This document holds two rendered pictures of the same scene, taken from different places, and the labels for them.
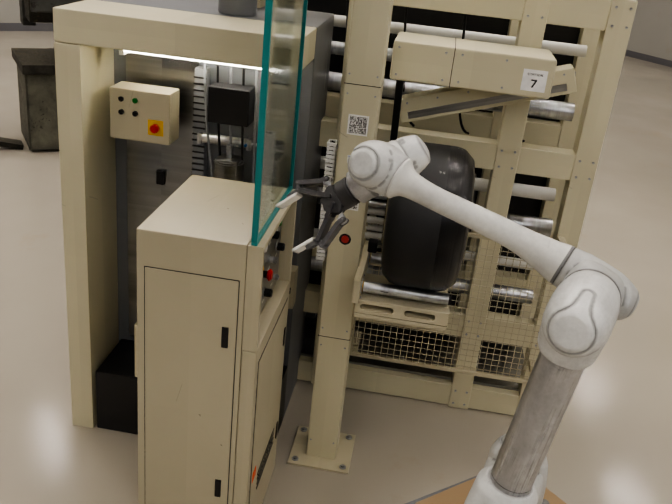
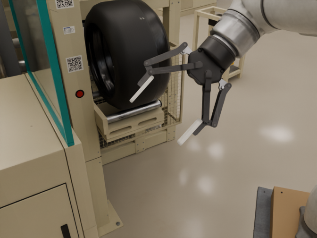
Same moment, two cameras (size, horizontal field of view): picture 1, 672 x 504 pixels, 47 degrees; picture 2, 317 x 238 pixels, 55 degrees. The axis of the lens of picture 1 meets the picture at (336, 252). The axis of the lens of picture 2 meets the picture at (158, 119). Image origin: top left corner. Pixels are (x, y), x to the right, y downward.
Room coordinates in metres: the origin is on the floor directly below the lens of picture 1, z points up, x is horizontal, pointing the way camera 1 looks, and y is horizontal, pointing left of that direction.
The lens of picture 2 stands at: (1.45, 0.44, 1.81)
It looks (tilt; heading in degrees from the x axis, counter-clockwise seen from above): 34 degrees down; 323
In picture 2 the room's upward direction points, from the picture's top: straight up
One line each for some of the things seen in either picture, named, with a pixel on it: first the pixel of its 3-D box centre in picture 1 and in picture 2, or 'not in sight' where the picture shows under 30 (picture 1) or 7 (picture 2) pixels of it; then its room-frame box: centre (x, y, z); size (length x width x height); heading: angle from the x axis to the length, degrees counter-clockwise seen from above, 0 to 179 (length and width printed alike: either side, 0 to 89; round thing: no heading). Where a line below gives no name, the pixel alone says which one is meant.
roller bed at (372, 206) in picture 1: (366, 202); not in sight; (3.20, -0.11, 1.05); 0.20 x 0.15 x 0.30; 84
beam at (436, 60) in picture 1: (471, 64); not in sight; (3.09, -0.45, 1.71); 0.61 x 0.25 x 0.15; 84
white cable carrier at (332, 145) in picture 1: (327, 201); not in sight; (2.79, 0.05, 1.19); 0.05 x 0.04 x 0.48; 174
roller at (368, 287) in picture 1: (405, 292); (133, 111); (2.66, -0.28, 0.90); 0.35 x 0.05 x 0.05; 84
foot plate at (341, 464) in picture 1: (322, 447); (98, 219); (2.81, -0.04, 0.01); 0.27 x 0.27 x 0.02; 84
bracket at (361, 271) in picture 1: (362, 270); (92, 108); (2.82, -0.12, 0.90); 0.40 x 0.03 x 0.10; 174
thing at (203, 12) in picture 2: not in sight; (219, 45); (3.99, -2.40, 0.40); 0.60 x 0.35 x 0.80; 5
